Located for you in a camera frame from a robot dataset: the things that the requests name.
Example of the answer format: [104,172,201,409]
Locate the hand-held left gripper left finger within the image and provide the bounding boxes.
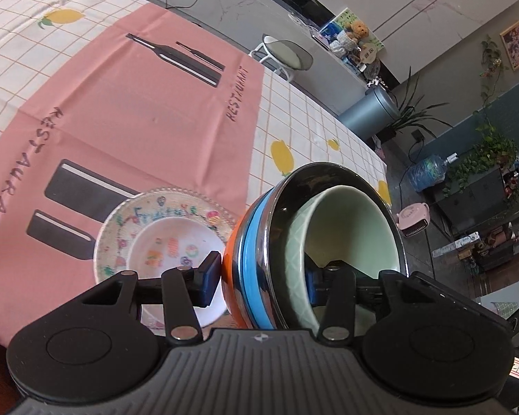
[71,251,223,343]

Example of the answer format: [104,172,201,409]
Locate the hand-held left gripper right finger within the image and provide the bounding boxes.
[305,259,416,341]

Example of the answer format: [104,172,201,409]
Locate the orange steel bowl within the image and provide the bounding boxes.
[221,214,254,329]

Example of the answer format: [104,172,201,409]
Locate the blue steel bowl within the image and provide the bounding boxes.
[237,162,409,330]

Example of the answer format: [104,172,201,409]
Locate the white printed plate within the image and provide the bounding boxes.
[125,217,228,328]

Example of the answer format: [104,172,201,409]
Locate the green ceramic bowl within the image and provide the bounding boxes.
[285,185,405,329]

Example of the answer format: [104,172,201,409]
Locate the white fruit-pattern plate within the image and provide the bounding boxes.
[94,187,238,327]

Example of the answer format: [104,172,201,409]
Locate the dark cabinet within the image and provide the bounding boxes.
[428,156,519,295]

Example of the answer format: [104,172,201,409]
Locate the pink space heater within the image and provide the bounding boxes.
[395,202,431,238]

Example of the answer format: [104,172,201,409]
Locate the blue water jug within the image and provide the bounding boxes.
[407,152,459,192]

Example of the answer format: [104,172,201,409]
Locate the trailing vine plant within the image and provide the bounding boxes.
[441,35,519,197]

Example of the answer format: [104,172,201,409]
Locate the checkered lemon tablecloth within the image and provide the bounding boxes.
[0,0,393,225]

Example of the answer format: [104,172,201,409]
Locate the grey trash can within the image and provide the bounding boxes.
[339,85,401,139]

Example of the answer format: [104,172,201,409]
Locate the potted long-leaf plant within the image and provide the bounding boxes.
[387,67,453,141]

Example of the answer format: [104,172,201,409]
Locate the pink placemat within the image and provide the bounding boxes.
[0,2,266,342]

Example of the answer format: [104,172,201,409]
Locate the white round stool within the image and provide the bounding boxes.
[248,34,314,83]

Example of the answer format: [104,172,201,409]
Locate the brown teddy bear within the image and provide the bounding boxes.
[349,19,370,44]

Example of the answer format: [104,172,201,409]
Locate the green printed board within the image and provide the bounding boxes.
[319,8,385,59]

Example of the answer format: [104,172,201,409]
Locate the framed wall picture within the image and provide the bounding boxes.
[499,21,519,71]

